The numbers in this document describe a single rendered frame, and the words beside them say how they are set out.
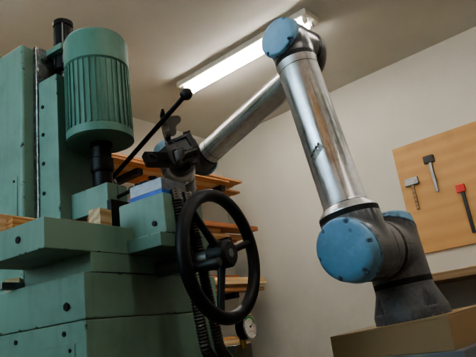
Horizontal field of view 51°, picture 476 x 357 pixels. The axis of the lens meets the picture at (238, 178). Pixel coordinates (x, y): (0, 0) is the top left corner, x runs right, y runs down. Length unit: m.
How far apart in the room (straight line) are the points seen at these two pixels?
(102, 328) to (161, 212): 0.26
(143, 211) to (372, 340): 0.63
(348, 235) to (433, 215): 3.08
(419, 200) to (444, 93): 0.88
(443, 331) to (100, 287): 0.75
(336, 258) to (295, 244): 3.62
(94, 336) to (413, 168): 3.58
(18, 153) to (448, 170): 3.39
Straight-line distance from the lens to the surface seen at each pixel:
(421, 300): 1.31
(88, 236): 1.04
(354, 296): 4.48
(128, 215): 1.15
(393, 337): 1.28
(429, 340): 1.25
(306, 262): 4.71
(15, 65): 1.59
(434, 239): 4.19
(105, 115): 1.33
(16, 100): 1.53
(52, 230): 0.99
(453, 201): 4.17
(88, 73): 1.38
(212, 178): 4.49
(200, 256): 1.08
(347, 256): 1.16
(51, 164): 1.40
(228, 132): 1.67
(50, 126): 1.45
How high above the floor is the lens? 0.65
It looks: 17 degrees up
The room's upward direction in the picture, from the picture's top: 8 degrees counter-clockwise
